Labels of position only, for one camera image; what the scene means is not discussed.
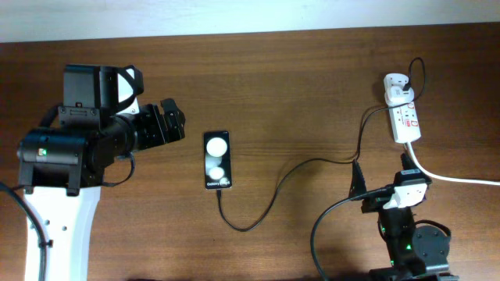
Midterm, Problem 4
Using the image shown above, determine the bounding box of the black USB charging cable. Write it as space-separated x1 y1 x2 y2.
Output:
216 57 427 233

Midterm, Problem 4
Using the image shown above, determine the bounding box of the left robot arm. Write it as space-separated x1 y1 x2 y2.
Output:
17 65 186 280

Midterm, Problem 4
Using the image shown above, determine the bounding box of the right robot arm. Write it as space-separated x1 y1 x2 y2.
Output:
348 153 459 281

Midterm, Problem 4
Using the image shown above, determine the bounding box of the black smartphone with white circles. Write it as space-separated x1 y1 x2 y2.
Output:
203 130 233 190

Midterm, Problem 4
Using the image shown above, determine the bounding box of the white USB charger adapter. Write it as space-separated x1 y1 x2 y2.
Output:
384 86 414 107

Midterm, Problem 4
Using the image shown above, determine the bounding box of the white power strip cord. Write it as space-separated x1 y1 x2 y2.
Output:
404 141 500 187

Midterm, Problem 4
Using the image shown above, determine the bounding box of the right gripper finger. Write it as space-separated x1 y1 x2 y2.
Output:
401 152 416 171
348 161 367 200

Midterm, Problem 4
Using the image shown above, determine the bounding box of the white power strip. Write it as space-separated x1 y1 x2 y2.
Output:
383 73 422 144

